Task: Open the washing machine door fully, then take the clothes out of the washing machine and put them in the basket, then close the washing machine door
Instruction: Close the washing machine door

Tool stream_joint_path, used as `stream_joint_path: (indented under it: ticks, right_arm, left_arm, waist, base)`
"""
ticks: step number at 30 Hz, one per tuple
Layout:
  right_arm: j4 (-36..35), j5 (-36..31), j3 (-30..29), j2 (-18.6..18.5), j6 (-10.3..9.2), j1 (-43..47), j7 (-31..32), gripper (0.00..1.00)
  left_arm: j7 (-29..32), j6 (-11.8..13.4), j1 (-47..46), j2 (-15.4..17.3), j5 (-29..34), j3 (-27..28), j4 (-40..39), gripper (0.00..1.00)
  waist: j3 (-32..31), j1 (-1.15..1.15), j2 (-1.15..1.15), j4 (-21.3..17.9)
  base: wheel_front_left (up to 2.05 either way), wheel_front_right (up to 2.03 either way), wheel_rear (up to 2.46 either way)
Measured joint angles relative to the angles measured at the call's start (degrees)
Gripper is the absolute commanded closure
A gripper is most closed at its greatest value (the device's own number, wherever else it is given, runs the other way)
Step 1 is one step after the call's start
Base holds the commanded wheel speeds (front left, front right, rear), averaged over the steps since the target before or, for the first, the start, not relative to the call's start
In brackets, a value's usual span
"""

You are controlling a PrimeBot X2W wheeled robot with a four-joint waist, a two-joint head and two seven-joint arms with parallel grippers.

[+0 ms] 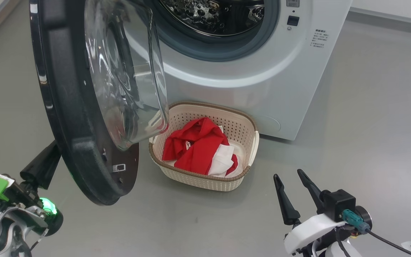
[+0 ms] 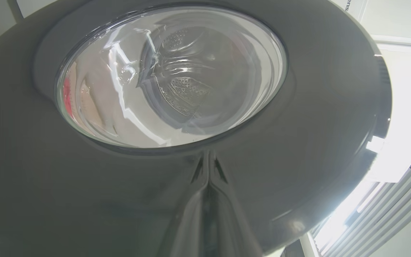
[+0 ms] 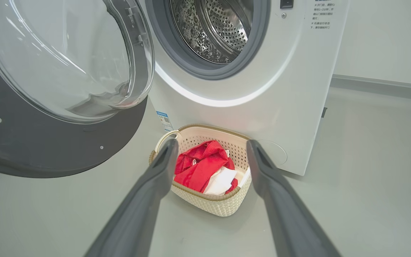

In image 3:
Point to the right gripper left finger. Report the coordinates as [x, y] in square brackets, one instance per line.
[137, 214]

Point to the blue energy label sticker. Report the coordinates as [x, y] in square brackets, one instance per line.
[165, 121]

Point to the white front-load washing machine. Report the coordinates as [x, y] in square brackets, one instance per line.
[291, 89]

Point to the red and white clothes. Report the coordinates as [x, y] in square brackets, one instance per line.
[202, 167]

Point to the white partition panel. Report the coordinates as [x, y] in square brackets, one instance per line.
[387, 39]

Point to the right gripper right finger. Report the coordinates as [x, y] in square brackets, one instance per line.
[291, 221]

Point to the black round glass washer door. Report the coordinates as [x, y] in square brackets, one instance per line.
[48, 150]

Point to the cream perforated laundry basket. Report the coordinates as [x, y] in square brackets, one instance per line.
[212, 203]

